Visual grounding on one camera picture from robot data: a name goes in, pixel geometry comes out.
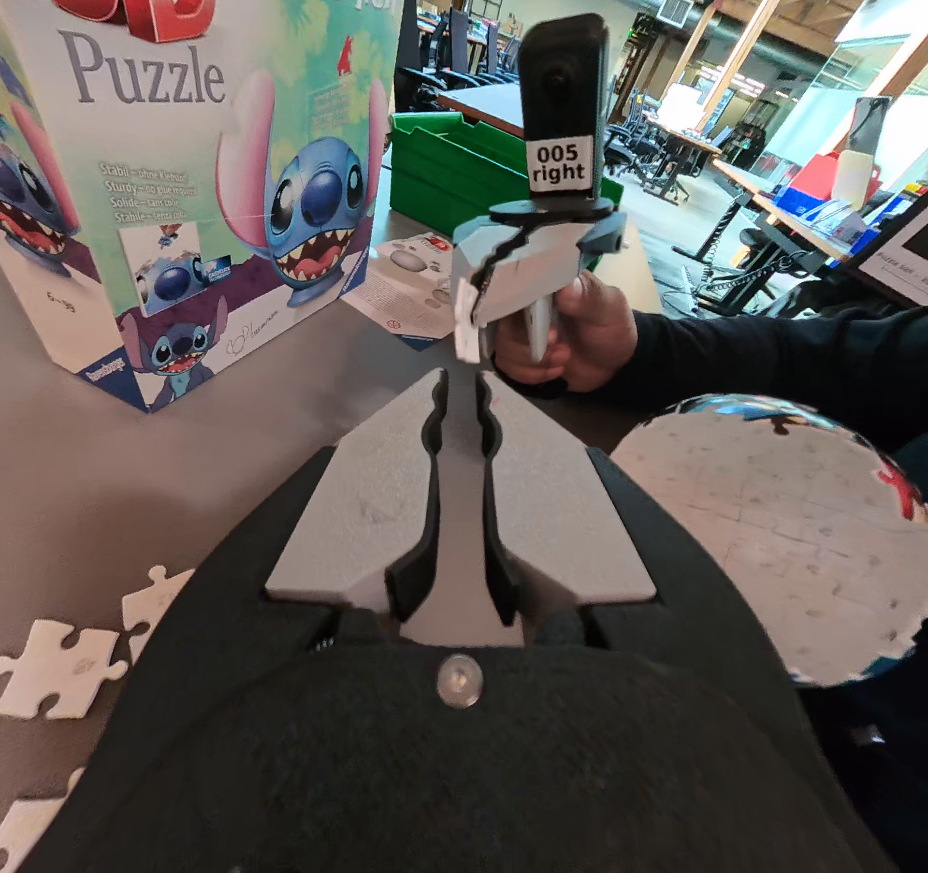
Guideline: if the blue cartoon puzzle ball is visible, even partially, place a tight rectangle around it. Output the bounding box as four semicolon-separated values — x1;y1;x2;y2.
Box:
609;394;928;685

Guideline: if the person's right forearm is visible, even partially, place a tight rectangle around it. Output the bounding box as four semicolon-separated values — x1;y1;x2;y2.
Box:
627;304;928;453

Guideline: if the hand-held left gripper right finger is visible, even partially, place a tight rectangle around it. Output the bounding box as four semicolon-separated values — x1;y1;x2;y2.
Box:
475;373;657;624

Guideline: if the white plastic jug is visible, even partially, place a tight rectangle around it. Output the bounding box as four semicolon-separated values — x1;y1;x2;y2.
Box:
834;150;883;210

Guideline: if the white puzzle piece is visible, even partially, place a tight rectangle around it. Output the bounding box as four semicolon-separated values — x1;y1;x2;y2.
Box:
0;619;130;722
453;280;485;364
0;768;87;873
119;565;197;664

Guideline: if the white instruction leaflet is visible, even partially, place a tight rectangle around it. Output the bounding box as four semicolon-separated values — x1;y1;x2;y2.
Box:
341;231;508;341

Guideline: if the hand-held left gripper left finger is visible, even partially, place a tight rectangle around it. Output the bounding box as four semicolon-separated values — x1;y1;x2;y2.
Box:
264;369;449;620

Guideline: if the cartoon printed puzzle box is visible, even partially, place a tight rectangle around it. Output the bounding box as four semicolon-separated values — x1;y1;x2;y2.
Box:
0;0;410;413

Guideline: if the framed white sign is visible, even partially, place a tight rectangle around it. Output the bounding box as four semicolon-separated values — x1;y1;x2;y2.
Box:
857;195;928;306

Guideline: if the green plastic bin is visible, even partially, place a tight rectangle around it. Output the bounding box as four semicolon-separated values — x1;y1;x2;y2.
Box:
389;112;626;237

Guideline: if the wooden table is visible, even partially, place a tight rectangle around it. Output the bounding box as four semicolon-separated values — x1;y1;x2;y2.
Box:
437;81;526;139

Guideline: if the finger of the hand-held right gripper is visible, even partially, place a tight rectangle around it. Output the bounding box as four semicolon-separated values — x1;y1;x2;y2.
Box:
471;226;590;329
455;219;536;301

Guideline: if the person's right hand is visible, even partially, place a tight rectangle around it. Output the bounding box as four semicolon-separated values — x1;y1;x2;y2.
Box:
500;273;639;394

